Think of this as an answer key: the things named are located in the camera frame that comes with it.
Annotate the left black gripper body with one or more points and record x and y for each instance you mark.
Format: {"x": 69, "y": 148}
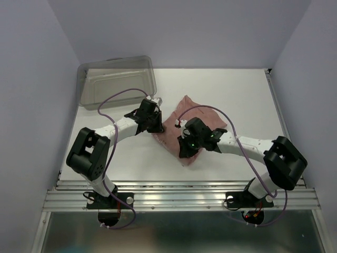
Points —
{"x": 154, "y": 123}

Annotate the pink t shirt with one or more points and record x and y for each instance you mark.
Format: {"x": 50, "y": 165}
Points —
{"x": 168, "y": 139}

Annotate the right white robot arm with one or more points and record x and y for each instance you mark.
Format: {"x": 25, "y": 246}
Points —
{"x": 283, "y": 161}

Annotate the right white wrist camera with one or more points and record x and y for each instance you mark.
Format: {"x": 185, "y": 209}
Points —
{"x": 180, "y": 124}

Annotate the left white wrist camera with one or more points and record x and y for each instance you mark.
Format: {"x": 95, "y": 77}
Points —
{"x": 158, "y": 101}

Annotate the clear plastic bin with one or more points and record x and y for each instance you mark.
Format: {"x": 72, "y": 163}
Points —
{"x": 96, "y": 81}

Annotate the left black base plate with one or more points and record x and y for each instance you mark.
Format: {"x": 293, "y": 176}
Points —
{"x": 95, "y": 201}

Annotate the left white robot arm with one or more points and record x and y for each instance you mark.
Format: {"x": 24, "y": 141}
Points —
{"x": 88, "y": 155}

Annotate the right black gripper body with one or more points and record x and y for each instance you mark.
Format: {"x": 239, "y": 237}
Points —
{"x": 190, "y": 144}

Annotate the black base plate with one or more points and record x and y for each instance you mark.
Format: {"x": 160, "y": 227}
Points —
{"x": 243, "y": 199}
{"x": 95, "y": 201}

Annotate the aluminium rail frame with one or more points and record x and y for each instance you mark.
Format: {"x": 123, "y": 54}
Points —
{"x": 159, "y": 182}

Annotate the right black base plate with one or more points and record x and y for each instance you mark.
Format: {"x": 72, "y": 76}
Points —
{"x": 243, "y": 199}

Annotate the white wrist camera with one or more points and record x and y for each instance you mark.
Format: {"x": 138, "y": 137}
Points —
{"x": 158, "y": 101}
{"x": 180, "y": 124}

